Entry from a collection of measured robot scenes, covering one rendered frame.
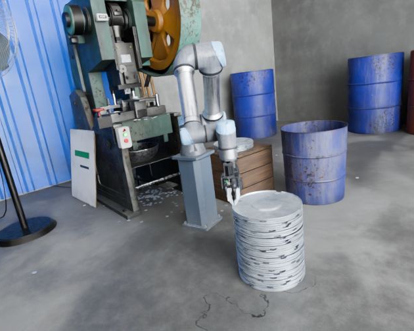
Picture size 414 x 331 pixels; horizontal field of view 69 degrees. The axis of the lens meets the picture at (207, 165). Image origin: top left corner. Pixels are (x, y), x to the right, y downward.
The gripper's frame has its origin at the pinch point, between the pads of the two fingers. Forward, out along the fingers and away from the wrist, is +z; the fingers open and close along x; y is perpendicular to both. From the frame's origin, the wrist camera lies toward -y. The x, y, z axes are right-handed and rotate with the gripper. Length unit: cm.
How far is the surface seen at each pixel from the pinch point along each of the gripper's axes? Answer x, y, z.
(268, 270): 12.7, 14.4, 24.0
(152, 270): -43, 1, 34
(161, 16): -56, -122, -102
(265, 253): 11.9, 15.1, 16.1
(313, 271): 31.7, 1.7, 33.8
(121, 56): -81, -92, -74
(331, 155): 53, -66, 2
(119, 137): -76, -57, -23
